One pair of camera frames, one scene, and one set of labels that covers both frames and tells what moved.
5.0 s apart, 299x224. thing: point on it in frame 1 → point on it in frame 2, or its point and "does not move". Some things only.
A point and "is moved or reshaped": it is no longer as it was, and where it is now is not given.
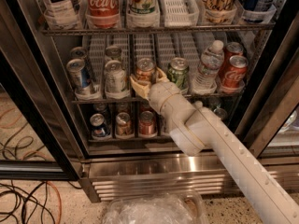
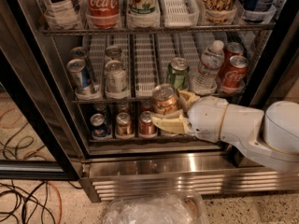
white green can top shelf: x=142 y=0 does not move
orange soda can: x=145 y=69 is moved or reshaped
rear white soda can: x=113 y=52 does not move
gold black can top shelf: x=219 y=3 does not move
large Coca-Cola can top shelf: x=102 y=9 does not move
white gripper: x=159 y=95 → x=206 y=118
